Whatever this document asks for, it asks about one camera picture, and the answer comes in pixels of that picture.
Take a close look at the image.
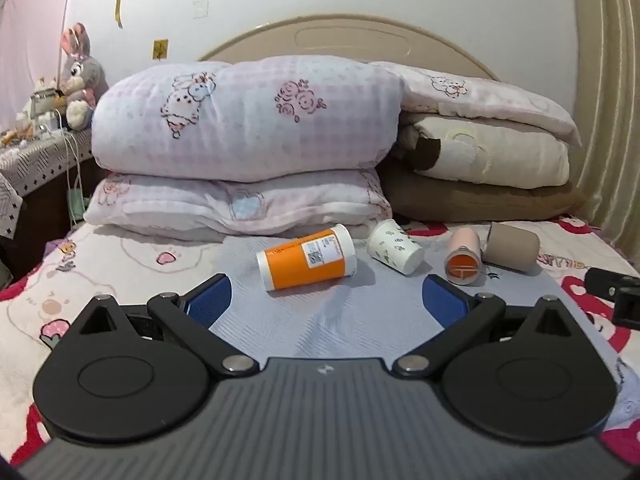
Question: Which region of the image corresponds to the white charging cable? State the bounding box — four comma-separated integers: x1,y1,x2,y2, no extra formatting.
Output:
54,110,87,228

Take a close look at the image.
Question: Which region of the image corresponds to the beige bed headboard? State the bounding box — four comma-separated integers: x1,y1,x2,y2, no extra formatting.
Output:
197,14,502,82

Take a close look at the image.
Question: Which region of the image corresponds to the pink checked folded quilt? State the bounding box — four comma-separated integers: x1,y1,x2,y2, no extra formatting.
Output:
91,56,407,184

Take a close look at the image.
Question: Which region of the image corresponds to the pink bear print quilt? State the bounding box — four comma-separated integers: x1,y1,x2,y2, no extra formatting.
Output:
369,60,582,148

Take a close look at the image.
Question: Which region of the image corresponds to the nightstand with patterned cloth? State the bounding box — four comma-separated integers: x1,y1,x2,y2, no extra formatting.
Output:
0,127,96,281

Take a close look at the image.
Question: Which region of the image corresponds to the pink checked pillow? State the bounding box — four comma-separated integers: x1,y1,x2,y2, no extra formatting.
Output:
83,169,394,240

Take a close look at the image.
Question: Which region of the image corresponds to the brown paper cup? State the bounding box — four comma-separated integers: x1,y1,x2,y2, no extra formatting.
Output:
482,221,541,275

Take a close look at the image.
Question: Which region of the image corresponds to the grey rabbit plush toy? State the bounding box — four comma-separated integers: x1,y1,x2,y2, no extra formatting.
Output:
59,22,109,131

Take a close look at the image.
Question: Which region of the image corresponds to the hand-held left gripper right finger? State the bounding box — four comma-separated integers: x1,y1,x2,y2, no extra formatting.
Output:
392,274,577,378

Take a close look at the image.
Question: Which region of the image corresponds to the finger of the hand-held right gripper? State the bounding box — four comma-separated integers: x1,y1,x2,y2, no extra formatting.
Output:
584,267,640,302
612,289,640,331

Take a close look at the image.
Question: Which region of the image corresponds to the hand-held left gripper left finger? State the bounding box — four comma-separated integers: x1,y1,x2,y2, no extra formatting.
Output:
67,273,260,377

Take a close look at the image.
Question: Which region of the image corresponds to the cream folded blanket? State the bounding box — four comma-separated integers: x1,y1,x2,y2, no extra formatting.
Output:
398,112,571,191

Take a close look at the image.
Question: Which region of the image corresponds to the cartoon printed bed sheet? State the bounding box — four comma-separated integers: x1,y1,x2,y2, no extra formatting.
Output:
0,215,640,466

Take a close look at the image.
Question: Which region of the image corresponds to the green face mask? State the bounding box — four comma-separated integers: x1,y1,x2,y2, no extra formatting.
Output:
66,187,87,226

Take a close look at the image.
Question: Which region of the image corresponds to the white printed paper cup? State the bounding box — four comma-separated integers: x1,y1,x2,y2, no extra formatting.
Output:
367,218,425,275

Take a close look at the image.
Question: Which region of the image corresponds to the orange and white cup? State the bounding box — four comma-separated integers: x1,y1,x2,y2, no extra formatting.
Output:
256,223,357,292

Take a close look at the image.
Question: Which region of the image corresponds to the pink cup with orange inside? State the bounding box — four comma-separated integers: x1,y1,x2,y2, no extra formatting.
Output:
444,226,485,286

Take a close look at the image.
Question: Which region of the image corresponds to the pink curtain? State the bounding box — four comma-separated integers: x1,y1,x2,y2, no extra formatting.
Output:
0,0,76,131

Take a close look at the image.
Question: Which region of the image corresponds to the light blue cloth mat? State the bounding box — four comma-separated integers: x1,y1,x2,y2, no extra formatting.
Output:
206,232,576,361

